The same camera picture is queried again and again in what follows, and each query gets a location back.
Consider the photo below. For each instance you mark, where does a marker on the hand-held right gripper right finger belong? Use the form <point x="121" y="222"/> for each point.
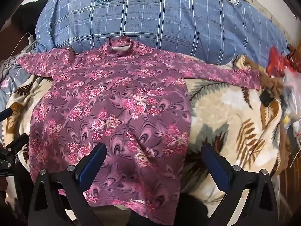
<point x="217" y="168"/>

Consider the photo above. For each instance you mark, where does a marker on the leaf-print fleece blanket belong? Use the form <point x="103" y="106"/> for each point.
<point x="235" y="113"/>

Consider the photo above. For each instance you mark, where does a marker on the white charger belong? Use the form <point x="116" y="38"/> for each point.
<point x="31" y="38"/>

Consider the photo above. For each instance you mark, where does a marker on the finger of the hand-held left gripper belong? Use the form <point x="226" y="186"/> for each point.
<point x="17" y="142"/>
<point x="7" y="113"/>

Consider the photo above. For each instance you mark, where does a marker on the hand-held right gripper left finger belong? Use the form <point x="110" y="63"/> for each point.
<point x="93" y="166"/>

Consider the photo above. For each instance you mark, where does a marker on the grey floral bedsheet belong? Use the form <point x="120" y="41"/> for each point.
<point x="9" y="73"/>

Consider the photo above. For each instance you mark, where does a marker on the red plastic bag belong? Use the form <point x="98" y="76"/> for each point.
<point x="277" y="61"/>

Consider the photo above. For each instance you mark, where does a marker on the pink floral shirt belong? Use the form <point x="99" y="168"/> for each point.
<point x="117" y="103"/>

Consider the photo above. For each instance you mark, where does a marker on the dark cloth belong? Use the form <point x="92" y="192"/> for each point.
<point x="28" y="16"/>
<point x="192" y="209"/>

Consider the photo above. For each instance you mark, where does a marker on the blue plaid quilt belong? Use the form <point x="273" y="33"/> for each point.
<point x="176" y="23"/>

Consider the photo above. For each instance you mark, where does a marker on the clear plastic bag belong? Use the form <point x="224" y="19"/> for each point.
<point x="292" y="94"/>

